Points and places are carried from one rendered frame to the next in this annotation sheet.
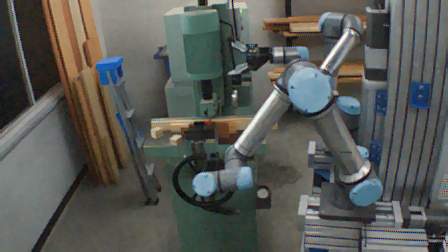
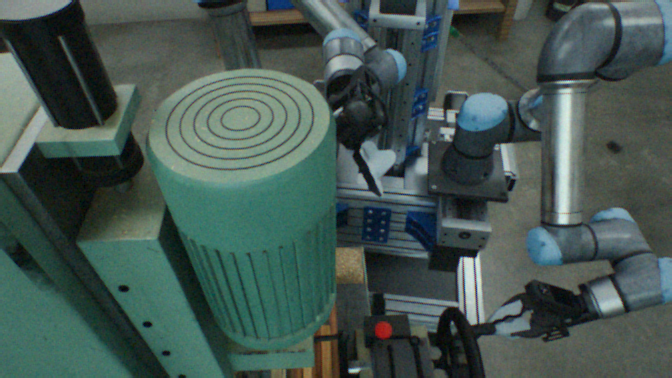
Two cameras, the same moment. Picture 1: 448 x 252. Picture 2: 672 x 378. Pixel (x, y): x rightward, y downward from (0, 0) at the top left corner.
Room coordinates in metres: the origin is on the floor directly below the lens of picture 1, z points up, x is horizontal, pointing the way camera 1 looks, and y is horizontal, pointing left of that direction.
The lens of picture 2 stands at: (1.66, 0.40, 1.77)
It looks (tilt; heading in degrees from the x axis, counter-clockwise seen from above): 47 degrees down; 259
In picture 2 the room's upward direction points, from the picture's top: straight up
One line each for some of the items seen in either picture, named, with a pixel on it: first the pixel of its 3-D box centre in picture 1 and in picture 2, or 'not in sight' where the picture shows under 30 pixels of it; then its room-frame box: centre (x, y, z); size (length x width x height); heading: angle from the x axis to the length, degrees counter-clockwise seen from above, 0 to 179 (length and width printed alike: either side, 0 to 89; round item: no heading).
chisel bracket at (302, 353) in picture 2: (209, 105); (272, 342); (1.71, 0.05, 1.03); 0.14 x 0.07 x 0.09; 173
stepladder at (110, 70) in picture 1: (130, 134); not in sight; (2.41, 0.69, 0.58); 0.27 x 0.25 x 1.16; 89
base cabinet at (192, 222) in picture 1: (221, 200); not in sight; (1.81, 0.04, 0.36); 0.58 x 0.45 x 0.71; 173
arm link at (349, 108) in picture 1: (347, 111); not in sight; (1.58, -0.63, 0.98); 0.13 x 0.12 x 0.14; 40
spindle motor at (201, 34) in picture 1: (202, 44); (260, 222); (1.69, 0.06, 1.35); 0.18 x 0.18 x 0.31
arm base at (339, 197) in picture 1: (348, 188); (470, 154); (1.11, -0.48, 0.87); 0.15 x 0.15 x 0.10
